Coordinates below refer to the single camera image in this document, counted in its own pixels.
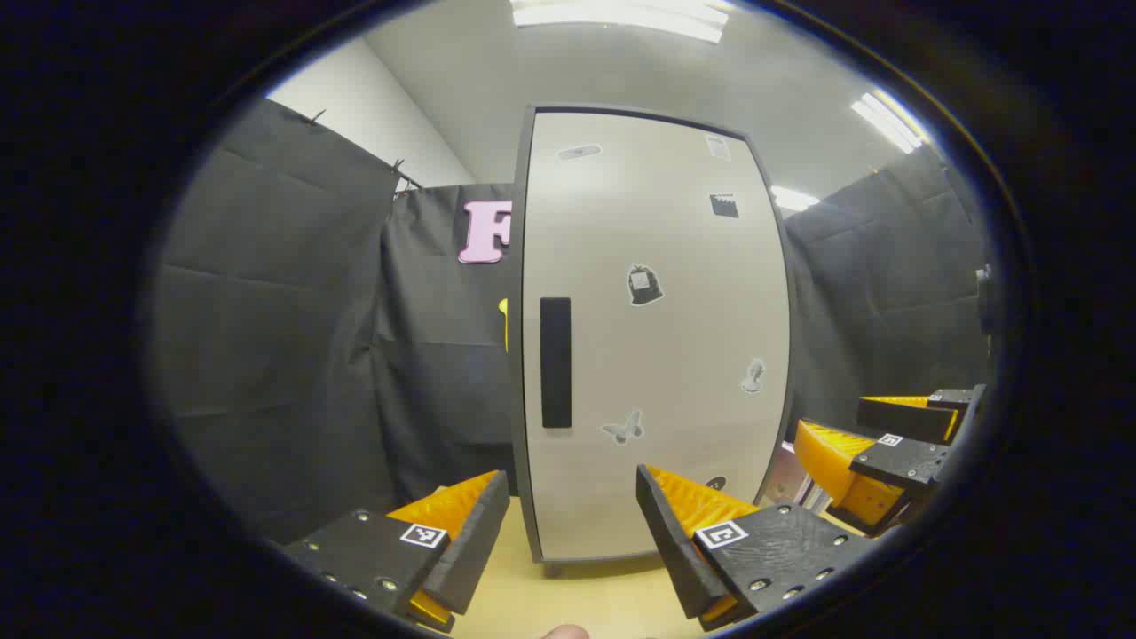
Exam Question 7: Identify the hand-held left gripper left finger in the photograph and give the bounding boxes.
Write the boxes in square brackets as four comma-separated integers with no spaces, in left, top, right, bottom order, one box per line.
[282,469,512,635]

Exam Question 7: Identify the black backdrop cloth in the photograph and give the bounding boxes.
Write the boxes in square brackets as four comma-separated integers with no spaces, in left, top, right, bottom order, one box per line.
[146,96,999,542]

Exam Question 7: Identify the black cabinet door handle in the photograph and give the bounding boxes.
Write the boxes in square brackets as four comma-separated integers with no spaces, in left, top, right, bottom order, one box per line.
[540,297,573,430]

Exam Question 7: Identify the brown pink spine book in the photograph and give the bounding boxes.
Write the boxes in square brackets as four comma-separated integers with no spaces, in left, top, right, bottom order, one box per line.
[769,442,800,505]

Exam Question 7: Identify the light grey cabinet door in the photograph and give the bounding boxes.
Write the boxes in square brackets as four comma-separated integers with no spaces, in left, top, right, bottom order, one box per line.
[522,111,793,563]

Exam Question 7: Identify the long ceiling light panel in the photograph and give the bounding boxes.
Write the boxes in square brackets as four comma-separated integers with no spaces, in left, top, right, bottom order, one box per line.
[510,0,739,43]

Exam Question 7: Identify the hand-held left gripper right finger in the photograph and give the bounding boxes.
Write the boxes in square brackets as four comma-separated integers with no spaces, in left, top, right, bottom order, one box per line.
[635,463,881,633]

